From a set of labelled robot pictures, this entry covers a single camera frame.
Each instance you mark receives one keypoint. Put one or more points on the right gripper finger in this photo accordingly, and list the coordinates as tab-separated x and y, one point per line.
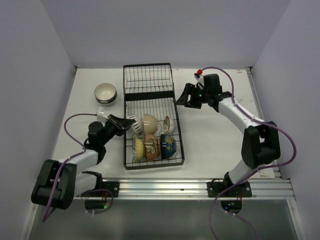
188	89
183	100

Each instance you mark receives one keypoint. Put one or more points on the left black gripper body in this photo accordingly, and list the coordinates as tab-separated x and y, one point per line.
110	129

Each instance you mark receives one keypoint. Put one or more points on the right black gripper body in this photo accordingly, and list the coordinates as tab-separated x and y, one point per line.
198	96

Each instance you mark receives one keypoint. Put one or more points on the white bowl blue stripes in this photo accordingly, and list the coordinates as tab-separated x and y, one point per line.
137	126

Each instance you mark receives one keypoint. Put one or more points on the yellow green patterned bowl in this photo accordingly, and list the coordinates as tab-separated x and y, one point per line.
139	153

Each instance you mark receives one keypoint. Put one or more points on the teal white dotted bowl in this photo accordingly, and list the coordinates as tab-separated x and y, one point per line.
105	92

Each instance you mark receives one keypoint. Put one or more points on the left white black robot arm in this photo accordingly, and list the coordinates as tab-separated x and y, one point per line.
59	181

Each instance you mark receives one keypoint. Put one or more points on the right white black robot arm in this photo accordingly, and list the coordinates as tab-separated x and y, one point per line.
260	144

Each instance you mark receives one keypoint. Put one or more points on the beige plain bowl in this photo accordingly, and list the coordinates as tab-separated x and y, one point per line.
150	124

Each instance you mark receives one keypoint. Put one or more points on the white scalloped patterned bowl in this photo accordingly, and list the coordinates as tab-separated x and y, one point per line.
168	125

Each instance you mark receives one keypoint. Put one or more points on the pink floral bowl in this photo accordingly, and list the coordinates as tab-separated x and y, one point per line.
152	147

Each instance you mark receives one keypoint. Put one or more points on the dark blue floral bowl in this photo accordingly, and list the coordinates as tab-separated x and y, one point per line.
168	146

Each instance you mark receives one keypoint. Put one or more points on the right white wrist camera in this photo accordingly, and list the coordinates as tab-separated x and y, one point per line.
199	79

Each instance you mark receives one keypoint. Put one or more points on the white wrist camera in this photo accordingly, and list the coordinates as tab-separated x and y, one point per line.
101	115
199	79

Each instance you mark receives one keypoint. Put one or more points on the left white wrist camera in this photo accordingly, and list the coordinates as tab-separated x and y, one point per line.
101	115

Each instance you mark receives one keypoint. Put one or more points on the black wire dish rack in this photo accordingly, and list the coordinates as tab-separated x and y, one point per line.
149	89

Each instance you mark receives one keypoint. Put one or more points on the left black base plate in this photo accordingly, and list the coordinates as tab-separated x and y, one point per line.
112	186

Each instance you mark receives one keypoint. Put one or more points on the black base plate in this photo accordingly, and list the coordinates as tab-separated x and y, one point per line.
112	186
223	188

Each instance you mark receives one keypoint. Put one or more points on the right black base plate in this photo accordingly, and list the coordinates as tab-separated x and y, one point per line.
223	188

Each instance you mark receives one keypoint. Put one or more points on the aluminium mounting rail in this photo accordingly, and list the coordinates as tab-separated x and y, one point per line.
187	189

